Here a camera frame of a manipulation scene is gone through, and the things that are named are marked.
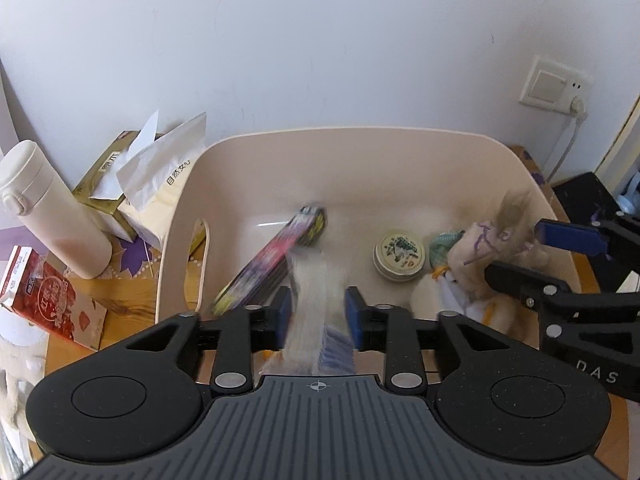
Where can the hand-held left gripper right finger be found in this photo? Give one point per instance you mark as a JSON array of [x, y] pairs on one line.
[[355, 317]]

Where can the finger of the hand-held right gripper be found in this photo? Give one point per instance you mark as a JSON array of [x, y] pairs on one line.
[[525, 282], [570, 236]]

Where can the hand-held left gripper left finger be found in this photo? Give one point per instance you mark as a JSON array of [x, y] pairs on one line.
[[282, 315]]

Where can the clear plastic packet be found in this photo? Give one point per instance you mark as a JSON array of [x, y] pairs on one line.
[[310, 300]]

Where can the white plush bunny toy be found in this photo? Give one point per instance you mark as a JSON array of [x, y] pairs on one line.
[[475, 255]]

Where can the dark printed long box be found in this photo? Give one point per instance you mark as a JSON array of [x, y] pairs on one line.
[[280, 250]]

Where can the round cream tin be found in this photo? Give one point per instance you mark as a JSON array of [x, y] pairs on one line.
[[400, 255]]

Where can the green scrunchie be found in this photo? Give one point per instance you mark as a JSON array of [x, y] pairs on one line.
[[445, 245]]

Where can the beige storage bin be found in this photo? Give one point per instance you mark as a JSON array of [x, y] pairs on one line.
[[350, 175]]

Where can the light blue plastic toy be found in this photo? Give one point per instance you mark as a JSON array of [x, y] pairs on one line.
[[631, 192]]

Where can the cream shelf unit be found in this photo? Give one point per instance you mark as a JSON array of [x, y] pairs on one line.
[[622, 150]]

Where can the wooden desk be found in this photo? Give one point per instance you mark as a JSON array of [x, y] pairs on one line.
[[125, 305]]

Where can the white soft tissue pack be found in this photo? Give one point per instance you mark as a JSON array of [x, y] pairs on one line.
[[160, 195]]

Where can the gold tissue box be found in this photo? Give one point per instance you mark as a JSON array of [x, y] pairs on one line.
[[95, 190]]

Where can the red drink carton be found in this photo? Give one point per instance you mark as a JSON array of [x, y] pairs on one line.
[[55, 305]]

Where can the white thermos bottle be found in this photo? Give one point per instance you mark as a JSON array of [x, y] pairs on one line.
[[50, 210]]

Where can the lilac wooden board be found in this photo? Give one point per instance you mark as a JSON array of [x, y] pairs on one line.
[[10, 110]]

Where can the wall switch socket plate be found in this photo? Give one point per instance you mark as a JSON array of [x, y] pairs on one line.
[[552, 85]]

